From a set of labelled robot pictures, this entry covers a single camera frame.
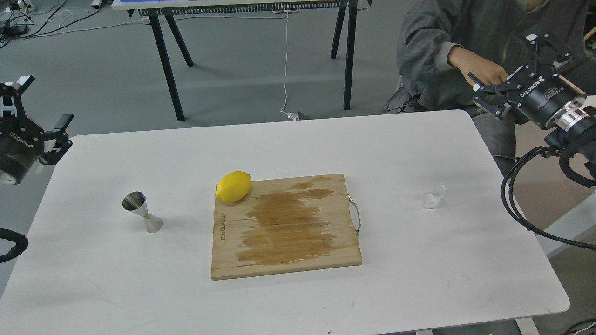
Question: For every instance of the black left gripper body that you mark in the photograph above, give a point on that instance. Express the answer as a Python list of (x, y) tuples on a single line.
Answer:
[(18, 149)]

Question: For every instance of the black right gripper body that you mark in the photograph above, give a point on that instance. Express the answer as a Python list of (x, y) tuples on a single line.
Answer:
[(548, 100)]

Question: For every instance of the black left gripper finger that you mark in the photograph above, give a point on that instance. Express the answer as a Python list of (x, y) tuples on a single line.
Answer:
[(61, 141), (11, 102)]

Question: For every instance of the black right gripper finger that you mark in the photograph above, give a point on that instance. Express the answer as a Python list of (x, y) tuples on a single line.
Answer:
[(492, 98), (562, 54)]

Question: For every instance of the steel double jigger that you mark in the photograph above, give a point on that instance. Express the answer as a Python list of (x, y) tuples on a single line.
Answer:
[(136, 203)]

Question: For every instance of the small clear glass cup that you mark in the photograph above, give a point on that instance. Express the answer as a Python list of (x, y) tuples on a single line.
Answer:
[(432, 194)]

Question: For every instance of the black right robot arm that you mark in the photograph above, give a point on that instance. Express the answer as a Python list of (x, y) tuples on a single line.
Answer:
[(565, 144)]

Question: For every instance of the person's bare hand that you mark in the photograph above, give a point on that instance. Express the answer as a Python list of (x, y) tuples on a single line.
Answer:
[(468, 62)]

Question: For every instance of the person in grey clothes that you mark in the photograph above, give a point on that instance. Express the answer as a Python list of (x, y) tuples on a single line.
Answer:
[(495, 30)]

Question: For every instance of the yellow lemon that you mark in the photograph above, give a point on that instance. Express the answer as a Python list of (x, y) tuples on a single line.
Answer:
[(233, 187)]

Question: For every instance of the wooden cutting board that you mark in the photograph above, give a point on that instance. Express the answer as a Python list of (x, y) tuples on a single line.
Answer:
[(286, 225)]

